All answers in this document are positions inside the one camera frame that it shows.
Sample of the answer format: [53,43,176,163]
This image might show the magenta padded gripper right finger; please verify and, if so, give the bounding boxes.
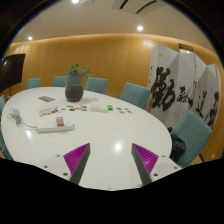
[131,143,183,186]

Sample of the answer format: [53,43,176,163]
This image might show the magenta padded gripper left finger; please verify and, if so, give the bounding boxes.
[41,142,92,185]

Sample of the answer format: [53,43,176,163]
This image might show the pink charger plug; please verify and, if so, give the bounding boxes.
[56,117,64,127]

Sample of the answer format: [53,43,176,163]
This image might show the white power strip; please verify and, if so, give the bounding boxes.
[36,124,74,133]

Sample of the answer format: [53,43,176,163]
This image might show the black bag on chair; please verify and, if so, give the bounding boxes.
[168,127,186,162]

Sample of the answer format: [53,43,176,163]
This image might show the white box with green item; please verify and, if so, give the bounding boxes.
[90,104,113,113]

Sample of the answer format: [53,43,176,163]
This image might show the colourful cards on table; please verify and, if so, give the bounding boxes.
[39,105,88,117]

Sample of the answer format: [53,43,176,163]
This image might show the small coloured cards right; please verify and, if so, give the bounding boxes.
[116,107,133,114]

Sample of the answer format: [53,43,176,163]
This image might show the teal chair near right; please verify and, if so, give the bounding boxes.
[173,110,212,168]

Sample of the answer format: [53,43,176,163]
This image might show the teal chair right middle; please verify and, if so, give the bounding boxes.
[120,83,150,109]

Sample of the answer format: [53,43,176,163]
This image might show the grey plant pot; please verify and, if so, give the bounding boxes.
[65,74,83,102]

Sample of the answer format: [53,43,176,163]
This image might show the dark phone on table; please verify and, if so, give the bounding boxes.
[38,96,55,102]

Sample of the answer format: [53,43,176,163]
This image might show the teal chair behind pot right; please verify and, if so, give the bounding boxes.
[85,77,108,94]

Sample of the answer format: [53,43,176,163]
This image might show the teal chair behind pot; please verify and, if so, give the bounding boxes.
[85,77,108,94]
[52,76,67,87]

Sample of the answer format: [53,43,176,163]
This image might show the teal chair behind pot left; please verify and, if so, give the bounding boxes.
[52,76,67,87]

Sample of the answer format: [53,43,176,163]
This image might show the white calligraphy folding screen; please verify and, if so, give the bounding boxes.
[148,45,220,128]

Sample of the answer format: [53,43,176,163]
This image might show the teal chair far left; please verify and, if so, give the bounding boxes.
[26,78,42,89]

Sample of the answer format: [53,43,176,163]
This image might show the green plant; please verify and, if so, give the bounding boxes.
[67,64,91,77]

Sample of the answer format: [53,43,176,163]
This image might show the black television screen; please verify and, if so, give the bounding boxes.
[0,54,25,92]

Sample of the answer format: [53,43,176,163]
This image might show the white power strip cable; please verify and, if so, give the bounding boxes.
[7,107,38,130]

